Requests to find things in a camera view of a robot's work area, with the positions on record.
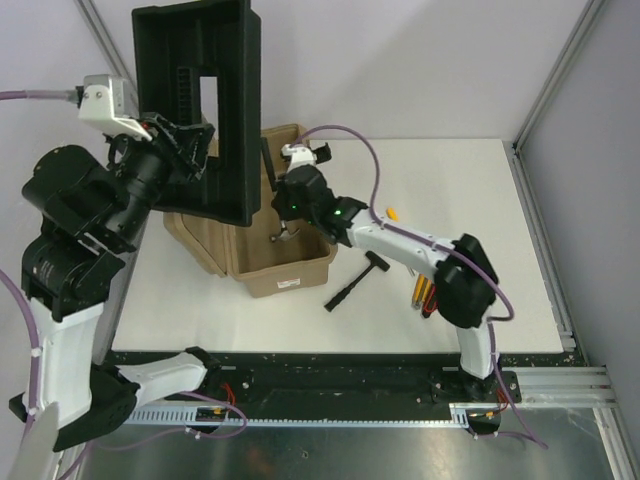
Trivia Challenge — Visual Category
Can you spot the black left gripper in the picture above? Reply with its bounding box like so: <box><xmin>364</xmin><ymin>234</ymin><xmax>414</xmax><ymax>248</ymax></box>
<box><xmin>102</xmin><ymin>111</ymin><xmax>213</xmax><ymax>248</ymax></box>

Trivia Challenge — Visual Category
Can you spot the steel claw hammer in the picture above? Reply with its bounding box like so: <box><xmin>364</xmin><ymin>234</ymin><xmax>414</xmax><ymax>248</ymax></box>
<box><xmin>260</xmin><ymin>137</ymin><xmax>300</xmax><ymax>243</ymax></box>

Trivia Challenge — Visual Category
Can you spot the tan plastic toolbox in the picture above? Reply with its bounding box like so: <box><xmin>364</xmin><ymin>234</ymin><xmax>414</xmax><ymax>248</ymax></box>
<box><xmin>162</xmin><ymin>123</ymin><xmax>337</xmax><ymax>300</ymax></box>

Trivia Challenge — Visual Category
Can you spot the black toolbox tray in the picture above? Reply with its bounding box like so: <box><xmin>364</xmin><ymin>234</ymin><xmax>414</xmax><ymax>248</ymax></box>
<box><xmin>132</xmin><ymin>1</ymin><xmax>261</xmax><ymax>227</ymax></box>

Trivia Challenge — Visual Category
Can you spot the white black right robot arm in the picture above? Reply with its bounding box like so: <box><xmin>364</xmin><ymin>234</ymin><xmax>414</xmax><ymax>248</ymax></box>
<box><xmin>272</xmin><ymin>165</ymin><xmax>498</xmax><ymax>401</ymax></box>

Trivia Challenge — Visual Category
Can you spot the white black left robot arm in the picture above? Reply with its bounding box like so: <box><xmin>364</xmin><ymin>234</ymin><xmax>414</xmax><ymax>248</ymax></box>
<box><xmin>14</xmin><ymin>114</ymin><xmax>221</xmax><ymax>452</ymax></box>

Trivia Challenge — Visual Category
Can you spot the black rubber mallet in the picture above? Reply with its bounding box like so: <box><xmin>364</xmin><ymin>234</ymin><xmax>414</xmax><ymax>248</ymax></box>
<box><xmin>324</xmin><ymin>251</ymin><xmax>390</xmax><ymax>312</ymax></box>

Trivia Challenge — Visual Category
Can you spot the yellow utility knife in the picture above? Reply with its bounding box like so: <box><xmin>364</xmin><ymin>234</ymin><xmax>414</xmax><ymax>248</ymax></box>
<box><xmin>411</xmin><ymin>275</ymin><xmax>430</xmax><ymax>310</ymax></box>

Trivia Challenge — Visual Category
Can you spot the red black utility knife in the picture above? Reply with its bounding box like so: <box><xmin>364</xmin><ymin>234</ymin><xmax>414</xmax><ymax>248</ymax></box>
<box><xmin>421</xmin><ymin>290</ymin><xmax>438</xmax><ymax>319</ymax></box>

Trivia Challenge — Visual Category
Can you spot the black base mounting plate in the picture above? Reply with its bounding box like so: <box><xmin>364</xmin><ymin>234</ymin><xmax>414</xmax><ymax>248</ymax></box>
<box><xmin>142</xmin><ymin>351</ymin><xmax>524</xmax><ymax>424</ymax></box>

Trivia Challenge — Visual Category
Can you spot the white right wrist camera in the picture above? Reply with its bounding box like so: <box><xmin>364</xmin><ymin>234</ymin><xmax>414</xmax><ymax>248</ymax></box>
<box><xmin>281</xmin><ymin>144</ymin><xmax>317</xmax><ymax>173</ymax></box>

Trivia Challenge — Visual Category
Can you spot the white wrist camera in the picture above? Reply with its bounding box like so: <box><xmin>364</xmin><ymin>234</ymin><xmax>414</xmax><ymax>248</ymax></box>
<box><xmin>78</xmin><ymin>74</ymin><xmax>151</xmax><ymax>141</ymax></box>
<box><xmin>281</xmin><ymin>144</ymin><xmax>317</xmax><ymax>173</ymax></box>

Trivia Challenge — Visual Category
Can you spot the yellow handle screwdriver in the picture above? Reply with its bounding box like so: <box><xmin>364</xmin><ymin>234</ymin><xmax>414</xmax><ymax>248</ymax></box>
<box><xmin>386</xmin><ymin>208</ymin><xmax>398</xmax><ymax>222</ymax></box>

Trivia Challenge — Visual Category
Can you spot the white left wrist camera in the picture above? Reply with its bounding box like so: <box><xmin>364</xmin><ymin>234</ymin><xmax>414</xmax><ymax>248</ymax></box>
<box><xmin>78</xmin><ymin>74</ymin><xmax>151</xmax><ymax>141</ymax></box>

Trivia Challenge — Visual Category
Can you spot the left aluminium frame post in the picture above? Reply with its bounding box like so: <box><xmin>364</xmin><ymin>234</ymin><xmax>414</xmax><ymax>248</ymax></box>
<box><xmin>73</xmin><ymin>0</ymin><xmax>133</xmax><ymax>82</ymax></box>

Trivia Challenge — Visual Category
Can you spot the aluminium frame post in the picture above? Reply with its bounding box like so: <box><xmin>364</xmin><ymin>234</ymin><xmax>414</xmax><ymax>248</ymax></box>
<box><xmin>73</xmin><ymin>0</ymin><xmax>133</xmax><ymax>82</ymax></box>
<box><xmin>512</xmin><ymin>0</ymin><xmax>607</xmax><ymax>154</ymax></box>

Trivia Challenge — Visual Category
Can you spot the right aluminium frame post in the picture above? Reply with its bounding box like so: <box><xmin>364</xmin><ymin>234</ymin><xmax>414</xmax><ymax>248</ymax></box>
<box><xmin>512</xmin><ymin>0</ymin><xmax>607</xmax><ymax>154</ymax></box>

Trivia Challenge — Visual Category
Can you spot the grey slotted cable duct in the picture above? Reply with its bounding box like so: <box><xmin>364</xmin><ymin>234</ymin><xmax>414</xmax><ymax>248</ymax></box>
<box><xmin>125</xmin><ymin>403</ymin><xmax>487</xmax><ymax>429</ymax></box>

